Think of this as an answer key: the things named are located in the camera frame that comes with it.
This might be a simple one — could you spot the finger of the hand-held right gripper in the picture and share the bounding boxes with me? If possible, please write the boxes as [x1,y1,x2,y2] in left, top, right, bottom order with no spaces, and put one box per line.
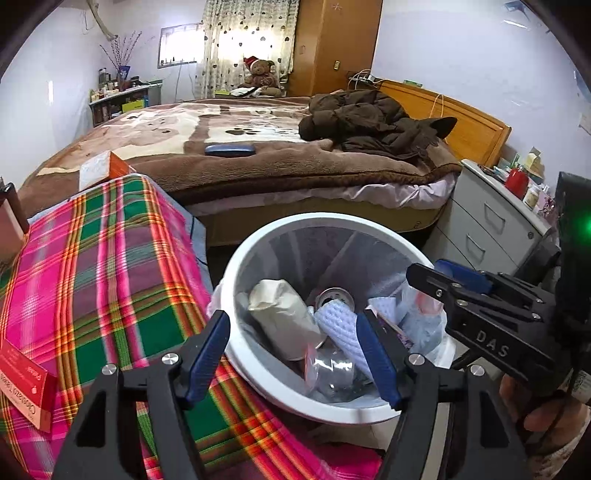
[435,259,555,319]
[406,262,469,320]

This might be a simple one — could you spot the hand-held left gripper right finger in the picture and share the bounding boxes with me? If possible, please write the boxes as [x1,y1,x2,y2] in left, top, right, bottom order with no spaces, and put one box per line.
[355,308,532,480]

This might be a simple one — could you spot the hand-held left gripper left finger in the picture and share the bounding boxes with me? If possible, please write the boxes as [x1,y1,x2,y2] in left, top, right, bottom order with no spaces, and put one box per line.
[53,310,232,480]

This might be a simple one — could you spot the clear plastic wrapper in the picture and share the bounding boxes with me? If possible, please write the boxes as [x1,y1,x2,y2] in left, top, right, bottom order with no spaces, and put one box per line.
[305,344,370,402]

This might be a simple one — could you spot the light blue waffle cloth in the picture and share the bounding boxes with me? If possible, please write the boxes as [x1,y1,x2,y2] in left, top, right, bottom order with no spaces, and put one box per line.
[314,299,375,379]

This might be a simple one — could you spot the white round trash bin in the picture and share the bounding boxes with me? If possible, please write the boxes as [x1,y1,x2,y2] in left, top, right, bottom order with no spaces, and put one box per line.
[219,213,455,424]

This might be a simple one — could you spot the red drink can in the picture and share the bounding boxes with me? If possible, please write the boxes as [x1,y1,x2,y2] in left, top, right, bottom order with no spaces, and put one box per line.
[315,287,355,311]

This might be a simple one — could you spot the white paper cup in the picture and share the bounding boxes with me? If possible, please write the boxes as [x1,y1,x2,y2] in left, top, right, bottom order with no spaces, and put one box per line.
[248,279,326,361]

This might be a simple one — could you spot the person's right forearm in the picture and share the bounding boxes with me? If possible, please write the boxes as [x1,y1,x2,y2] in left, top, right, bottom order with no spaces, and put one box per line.
[538,408,591,480]

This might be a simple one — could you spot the person's right hand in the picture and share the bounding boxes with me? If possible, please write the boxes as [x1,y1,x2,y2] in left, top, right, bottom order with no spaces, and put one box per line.
[499,373,591,446]

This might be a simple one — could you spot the grey drawer nightstand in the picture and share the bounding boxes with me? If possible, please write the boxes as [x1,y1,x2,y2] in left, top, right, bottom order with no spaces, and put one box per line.
[434,159,555,278]

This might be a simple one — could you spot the lilac bedsheet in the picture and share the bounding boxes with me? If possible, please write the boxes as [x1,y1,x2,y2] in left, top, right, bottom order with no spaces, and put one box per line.
[365,178,459,213]

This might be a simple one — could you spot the red cup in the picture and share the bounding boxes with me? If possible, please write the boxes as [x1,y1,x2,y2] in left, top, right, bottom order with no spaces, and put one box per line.
[505,167,528,199]

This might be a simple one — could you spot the pink green plaid tablecloth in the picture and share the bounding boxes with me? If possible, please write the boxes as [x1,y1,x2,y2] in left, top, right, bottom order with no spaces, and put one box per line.
[0,174,384,480]

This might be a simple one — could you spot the translucent bin liner bag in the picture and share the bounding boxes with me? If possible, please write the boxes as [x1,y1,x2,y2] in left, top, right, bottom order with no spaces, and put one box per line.
[208,226,453,407]

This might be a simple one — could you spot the pale yellow box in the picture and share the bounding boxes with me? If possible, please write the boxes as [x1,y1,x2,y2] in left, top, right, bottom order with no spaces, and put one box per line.
[524,148,543,178]

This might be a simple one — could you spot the wooden headboard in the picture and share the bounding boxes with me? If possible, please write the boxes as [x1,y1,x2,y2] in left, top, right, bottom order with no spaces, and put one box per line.
[376,79,512,169]

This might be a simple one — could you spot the dark brown jacket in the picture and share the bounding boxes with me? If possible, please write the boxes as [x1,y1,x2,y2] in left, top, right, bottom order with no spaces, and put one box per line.
[298,89,458,161]

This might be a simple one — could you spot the red white medicine box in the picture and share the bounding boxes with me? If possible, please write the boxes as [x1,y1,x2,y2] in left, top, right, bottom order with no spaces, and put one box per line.
[0,339,58,433]

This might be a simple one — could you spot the bed with brown blanket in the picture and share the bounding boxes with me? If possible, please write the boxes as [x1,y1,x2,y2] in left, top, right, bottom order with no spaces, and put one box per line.
[18,95,464,206]

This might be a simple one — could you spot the blue glasses case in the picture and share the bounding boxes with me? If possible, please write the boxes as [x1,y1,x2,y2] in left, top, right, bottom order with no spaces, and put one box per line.
[204,143,256,158]

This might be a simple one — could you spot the white orange tissue box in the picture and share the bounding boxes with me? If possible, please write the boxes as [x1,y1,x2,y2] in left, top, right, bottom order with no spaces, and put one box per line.
[78,151,138,191]

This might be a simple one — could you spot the cluttered side shelf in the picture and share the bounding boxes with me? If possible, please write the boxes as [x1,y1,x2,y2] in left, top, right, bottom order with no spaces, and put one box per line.
[89,83,162,127]

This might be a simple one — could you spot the wooden wardrobe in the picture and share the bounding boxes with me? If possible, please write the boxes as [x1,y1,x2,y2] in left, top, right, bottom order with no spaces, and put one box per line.
[286,0,384,97]

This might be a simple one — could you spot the brown teddy bear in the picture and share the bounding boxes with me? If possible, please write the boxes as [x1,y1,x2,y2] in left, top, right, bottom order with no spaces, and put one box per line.
[240,55,283,97]

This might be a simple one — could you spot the row of small bottles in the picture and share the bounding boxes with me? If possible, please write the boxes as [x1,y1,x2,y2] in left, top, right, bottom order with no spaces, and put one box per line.
[90,67,153,100]

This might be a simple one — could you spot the small window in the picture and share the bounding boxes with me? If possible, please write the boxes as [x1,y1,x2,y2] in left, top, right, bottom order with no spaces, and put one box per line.
[158,24,204,70]

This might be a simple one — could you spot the heart patterned curtain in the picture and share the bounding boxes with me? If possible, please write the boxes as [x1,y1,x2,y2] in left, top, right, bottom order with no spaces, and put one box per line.
[196,0,301,99]

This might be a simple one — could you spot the dried branches in vase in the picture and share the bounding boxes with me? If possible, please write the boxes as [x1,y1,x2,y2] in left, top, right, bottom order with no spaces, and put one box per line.
[99,31,143,79]

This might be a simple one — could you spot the wooden bed frame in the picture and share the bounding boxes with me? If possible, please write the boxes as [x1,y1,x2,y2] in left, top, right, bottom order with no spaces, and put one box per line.
[201,200,451,252]

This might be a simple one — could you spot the white wall pipe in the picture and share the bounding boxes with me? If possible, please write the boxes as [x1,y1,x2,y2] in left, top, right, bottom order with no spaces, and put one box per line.
[90,0,116,40]

